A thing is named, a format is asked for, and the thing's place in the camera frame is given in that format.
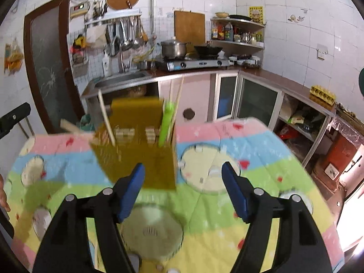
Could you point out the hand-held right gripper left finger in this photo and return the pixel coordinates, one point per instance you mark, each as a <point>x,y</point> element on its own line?
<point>132,193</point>

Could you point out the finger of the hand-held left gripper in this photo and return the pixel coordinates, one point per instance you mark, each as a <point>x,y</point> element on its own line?
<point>15,116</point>

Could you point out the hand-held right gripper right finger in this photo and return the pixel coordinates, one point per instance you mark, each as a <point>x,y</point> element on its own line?
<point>236,193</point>

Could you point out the yellow slotted utensil holder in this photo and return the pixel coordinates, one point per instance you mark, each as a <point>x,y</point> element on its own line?
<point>159,170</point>

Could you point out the bunch of wooden chopsticks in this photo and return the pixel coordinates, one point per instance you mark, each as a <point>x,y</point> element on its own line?
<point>107,119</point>

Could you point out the steel cup of utensils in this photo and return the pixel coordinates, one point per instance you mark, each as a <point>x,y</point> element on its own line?
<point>99,11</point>

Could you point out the row of hanging kitchen utensils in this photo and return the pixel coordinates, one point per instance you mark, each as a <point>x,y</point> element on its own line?
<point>128,38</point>

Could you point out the person's left hand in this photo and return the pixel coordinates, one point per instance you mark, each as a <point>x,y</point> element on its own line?
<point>2,193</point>

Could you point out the wooden stick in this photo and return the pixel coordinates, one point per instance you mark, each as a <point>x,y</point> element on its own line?
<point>28,128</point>
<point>23,130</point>

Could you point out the printed cartoon blanket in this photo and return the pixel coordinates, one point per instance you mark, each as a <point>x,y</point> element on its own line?
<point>204,213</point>

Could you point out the brown frosted glass door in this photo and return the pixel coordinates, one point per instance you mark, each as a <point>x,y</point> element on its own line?
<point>51,71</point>

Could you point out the hanging plastic bags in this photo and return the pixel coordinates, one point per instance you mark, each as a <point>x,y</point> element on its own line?
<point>13,58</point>

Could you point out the yellow black hanging items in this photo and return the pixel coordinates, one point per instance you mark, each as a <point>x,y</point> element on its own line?
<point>79,42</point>

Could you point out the white dish soap bottle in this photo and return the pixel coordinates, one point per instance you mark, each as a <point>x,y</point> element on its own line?
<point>105,66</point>

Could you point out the kitchen counter cabinets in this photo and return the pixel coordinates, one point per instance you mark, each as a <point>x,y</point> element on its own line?
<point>199,96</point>

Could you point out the red box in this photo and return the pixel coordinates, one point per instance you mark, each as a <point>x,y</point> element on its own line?
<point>338,159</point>

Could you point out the steel sink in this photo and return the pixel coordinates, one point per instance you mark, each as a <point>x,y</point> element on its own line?
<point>119,79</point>

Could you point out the white hanging cloth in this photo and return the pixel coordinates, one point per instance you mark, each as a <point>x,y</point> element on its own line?
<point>95,38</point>

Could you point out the steel faucet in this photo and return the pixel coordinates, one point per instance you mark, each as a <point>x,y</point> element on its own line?
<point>122,59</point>

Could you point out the plastic covered side table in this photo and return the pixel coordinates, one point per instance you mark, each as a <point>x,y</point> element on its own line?
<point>349,128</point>

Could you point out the yellow egg carton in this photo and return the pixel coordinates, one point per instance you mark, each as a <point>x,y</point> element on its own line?
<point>322,94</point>

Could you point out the cluster of dishes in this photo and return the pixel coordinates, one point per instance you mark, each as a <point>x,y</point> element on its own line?
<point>244,61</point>

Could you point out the steel gas stove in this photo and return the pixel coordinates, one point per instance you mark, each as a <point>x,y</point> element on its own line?
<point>196,64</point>

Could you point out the black wok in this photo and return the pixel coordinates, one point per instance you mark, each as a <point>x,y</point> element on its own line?
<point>208,50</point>

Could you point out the steel pot with lid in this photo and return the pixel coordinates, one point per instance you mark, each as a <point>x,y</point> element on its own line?
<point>173,49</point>

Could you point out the steel corner shelf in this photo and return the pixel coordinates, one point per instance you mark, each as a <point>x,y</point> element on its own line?
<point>250,44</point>

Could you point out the cooking oil bottle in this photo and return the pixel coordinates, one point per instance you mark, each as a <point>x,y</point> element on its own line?
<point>229,33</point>

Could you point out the green round hanging board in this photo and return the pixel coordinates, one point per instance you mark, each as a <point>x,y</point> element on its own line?
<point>361,82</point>

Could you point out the rectangular wooden cutting board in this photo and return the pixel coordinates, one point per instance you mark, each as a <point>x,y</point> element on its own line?
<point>190,27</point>

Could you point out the black flat pan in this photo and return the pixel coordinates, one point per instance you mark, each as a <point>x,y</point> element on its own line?
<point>240,17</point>

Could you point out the beige bowl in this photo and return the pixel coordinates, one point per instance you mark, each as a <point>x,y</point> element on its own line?
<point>221,14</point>

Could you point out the white wall electric box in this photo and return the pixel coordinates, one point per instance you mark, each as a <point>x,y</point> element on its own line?
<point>79,9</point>

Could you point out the steel wall rack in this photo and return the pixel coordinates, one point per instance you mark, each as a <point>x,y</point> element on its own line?
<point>113,15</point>

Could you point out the white wall socket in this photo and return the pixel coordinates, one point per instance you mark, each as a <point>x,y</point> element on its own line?
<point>322,52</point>

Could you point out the grey wall pipe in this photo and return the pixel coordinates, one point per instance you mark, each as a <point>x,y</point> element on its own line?
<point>152,5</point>

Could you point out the yellow wall poster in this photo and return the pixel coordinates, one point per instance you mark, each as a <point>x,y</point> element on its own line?
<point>256,14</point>

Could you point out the wall stickers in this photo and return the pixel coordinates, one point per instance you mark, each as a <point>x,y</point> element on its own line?
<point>295,18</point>

